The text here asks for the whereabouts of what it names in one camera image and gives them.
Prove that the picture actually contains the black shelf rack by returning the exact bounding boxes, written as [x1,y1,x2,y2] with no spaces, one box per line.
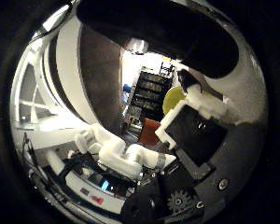
[126,66,175,123]

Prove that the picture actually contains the blue container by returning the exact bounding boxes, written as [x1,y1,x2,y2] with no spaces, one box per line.
[122,83,133,104]

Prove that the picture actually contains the white framed window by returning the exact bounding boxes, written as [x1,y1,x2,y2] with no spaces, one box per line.
[9,62,66,125]

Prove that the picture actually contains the small black metal stand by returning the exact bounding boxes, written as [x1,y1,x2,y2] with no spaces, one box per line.
[159,61,175,77]

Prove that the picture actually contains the red-orange chair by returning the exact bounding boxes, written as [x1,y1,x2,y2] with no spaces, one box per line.
[137,118,162,147]

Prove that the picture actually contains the yellow-green chair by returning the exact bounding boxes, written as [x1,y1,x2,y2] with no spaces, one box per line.
[161,86,189,116]

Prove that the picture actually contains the thin black cable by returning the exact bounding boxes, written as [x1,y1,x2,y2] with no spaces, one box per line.
[21,132,40,169]

